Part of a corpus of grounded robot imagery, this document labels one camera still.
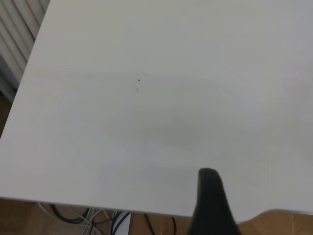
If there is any white table leg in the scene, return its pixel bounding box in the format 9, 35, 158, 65
114, 212, 133, 235

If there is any dark blue cable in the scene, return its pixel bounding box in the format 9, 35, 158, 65
111, 211, 132, 235

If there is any white ribbed radiator panel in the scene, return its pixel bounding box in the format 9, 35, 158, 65
0, 0, 51, 103

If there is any white cable bundle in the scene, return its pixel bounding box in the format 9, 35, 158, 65
36, 202, 110, 235

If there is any black cable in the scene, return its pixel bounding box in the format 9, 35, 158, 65
143, 214, 177, 235
49, 204, 89, 224

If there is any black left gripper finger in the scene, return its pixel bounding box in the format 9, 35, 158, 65
187, 167, 243, 235

